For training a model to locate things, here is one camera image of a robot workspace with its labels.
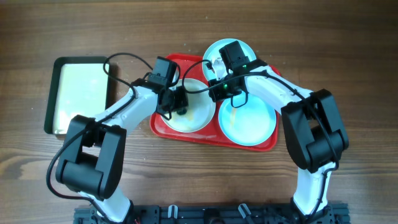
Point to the light blue plate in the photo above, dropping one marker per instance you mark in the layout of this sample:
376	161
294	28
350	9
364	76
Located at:
213	55
247	120

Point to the green yellow sponge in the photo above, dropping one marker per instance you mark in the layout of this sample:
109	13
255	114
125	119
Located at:
182	111

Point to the red plastic tray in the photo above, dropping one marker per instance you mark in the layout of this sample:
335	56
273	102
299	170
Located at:
210	134

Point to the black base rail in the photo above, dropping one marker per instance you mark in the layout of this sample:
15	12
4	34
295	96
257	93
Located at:
268	213

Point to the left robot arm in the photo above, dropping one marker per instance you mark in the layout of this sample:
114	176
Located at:
90	161

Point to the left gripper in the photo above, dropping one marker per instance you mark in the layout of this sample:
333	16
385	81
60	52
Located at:
183	102

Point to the white plate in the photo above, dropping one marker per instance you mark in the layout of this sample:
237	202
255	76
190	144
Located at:
200	112

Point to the light blue top plate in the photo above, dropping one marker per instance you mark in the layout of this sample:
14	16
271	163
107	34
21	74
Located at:
213	55

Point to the dark green water tray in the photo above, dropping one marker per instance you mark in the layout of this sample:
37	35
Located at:
79	86

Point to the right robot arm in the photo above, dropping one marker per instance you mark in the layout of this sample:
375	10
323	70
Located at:
315	135

